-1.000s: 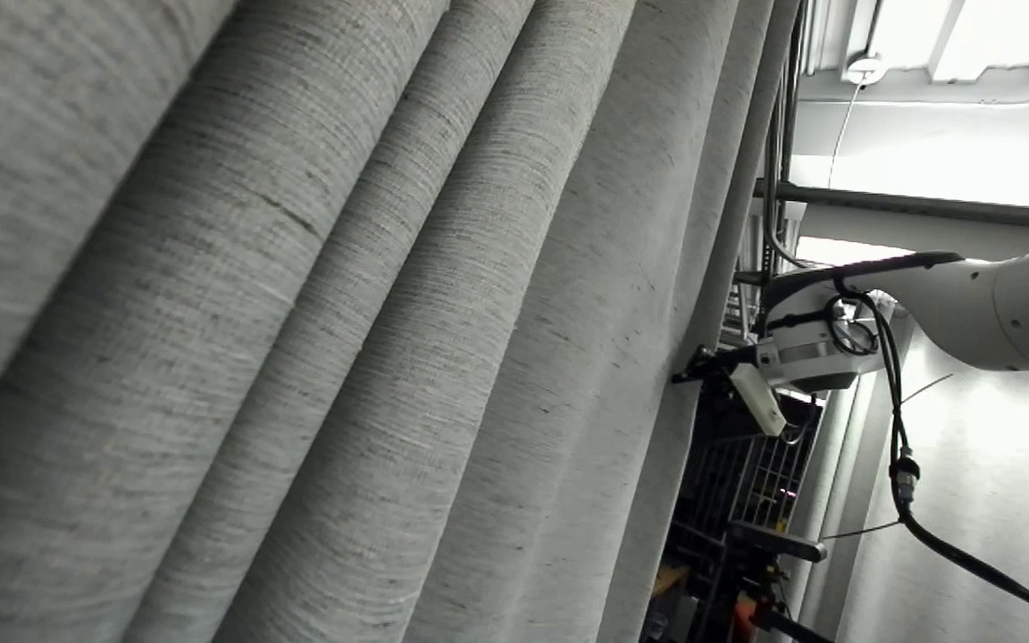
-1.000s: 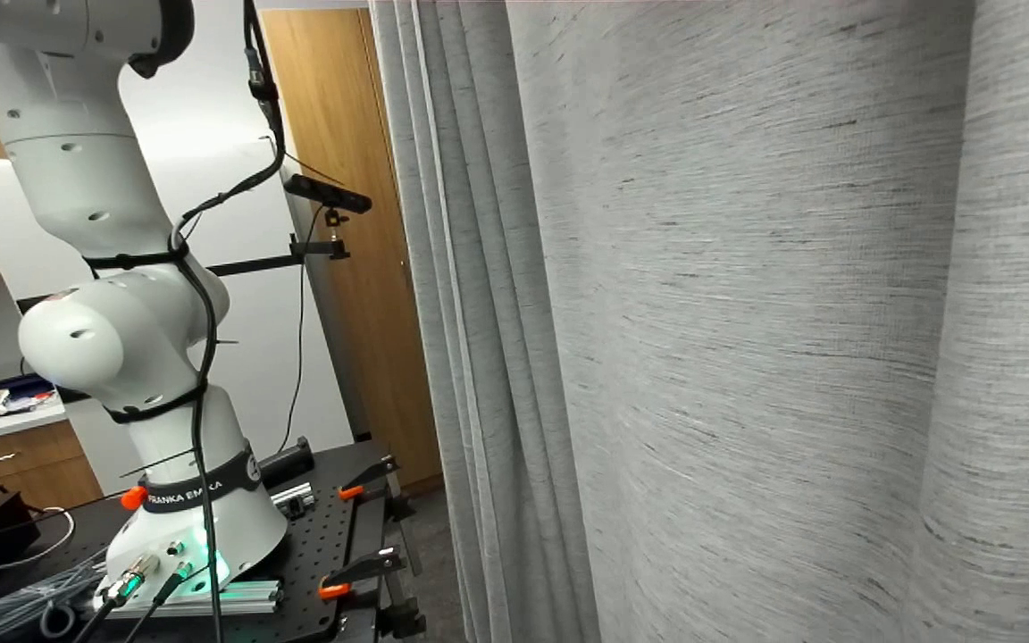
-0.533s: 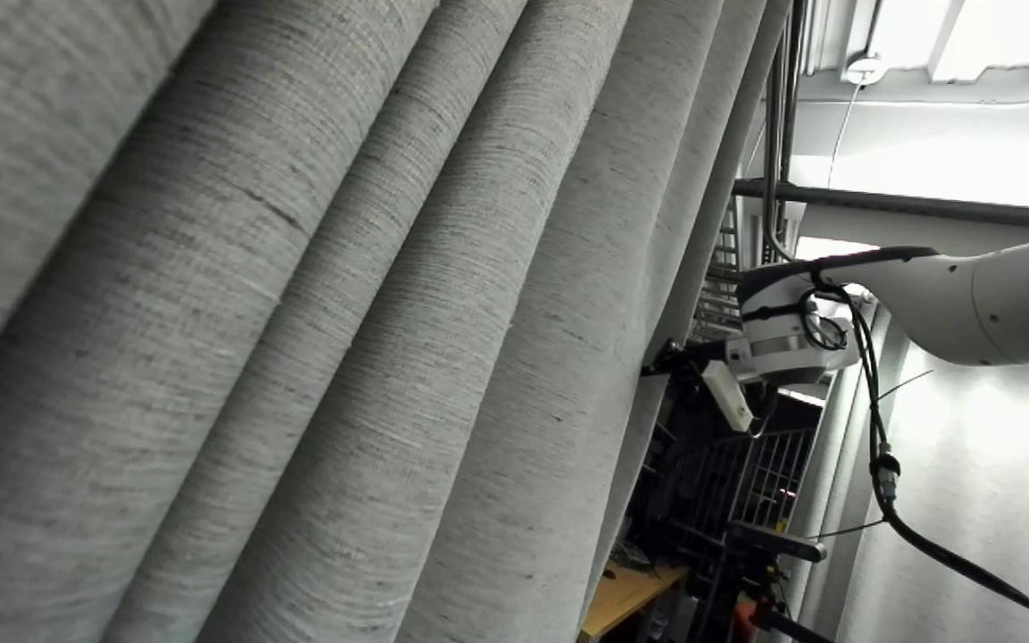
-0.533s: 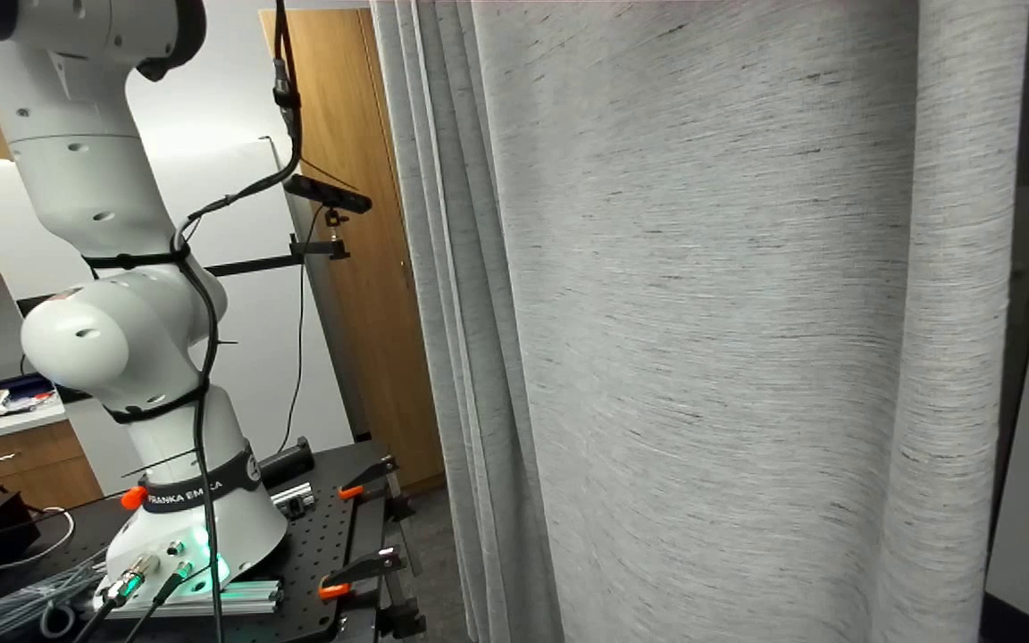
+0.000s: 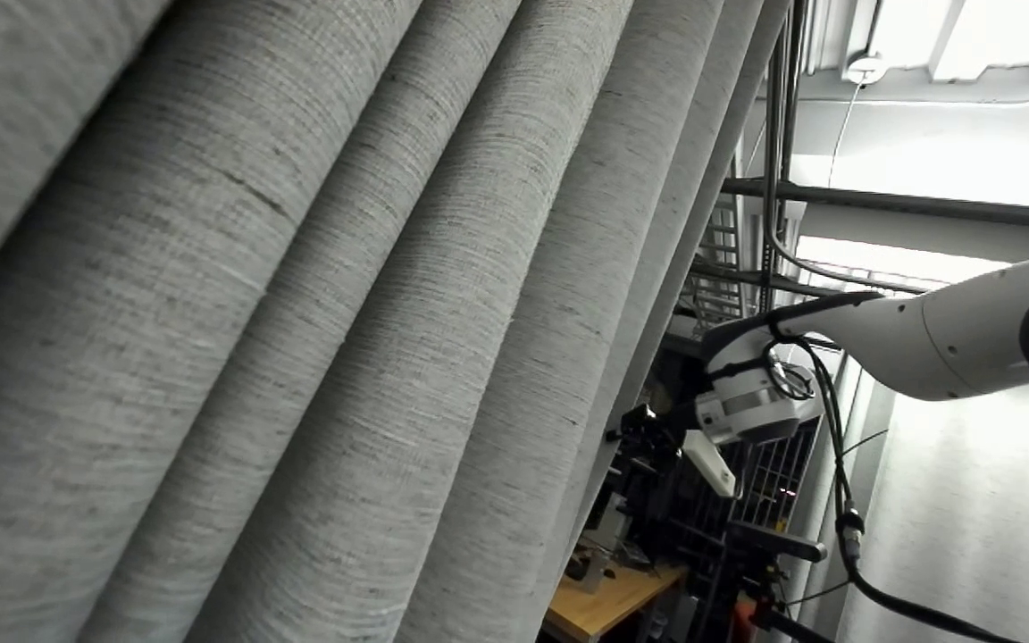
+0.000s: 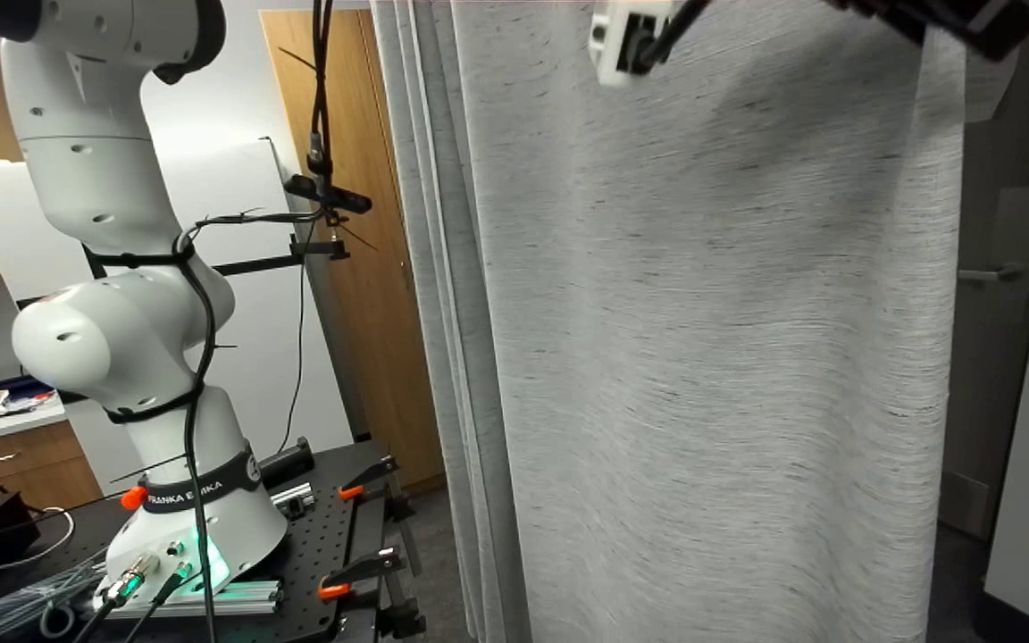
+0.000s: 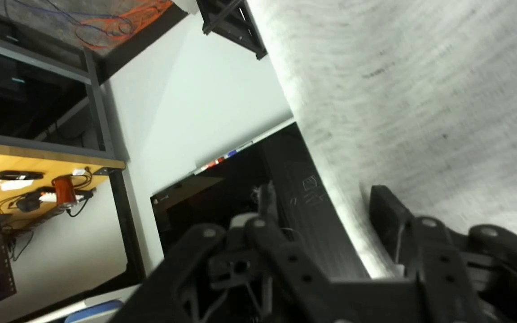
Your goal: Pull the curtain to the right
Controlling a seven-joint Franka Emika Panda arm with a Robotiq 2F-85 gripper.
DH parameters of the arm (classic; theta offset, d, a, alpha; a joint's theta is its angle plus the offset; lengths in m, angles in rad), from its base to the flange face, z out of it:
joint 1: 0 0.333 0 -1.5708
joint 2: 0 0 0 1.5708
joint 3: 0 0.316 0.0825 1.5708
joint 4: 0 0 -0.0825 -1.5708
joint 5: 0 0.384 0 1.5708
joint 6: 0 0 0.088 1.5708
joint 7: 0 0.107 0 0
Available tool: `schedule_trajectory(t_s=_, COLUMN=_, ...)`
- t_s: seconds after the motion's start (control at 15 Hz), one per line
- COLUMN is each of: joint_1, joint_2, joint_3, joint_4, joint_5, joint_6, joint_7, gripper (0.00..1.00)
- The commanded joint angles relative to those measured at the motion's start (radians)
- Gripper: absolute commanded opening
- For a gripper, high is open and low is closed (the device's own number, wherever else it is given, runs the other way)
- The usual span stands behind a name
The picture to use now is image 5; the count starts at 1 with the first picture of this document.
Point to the ceiling light panel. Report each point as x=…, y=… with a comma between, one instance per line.
x=1001, y=37

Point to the white smoke detector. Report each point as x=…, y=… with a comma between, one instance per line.
x=862, y=69

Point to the grey fabric curtain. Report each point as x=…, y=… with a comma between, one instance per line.
x=301, y=358

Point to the black vertical pole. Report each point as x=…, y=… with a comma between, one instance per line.
x=783, y=179

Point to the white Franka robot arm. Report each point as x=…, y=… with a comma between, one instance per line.
x=955, y=335

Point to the black horizontal beam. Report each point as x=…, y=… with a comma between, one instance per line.
x=920, y=204

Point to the wooden table top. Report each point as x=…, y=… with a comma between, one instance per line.
x=604, y=600

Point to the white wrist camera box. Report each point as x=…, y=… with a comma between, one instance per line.
x=712, y=464

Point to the orange black clamp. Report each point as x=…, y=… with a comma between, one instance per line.
x=778, y=616

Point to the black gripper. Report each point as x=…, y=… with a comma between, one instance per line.
x=653, y=437

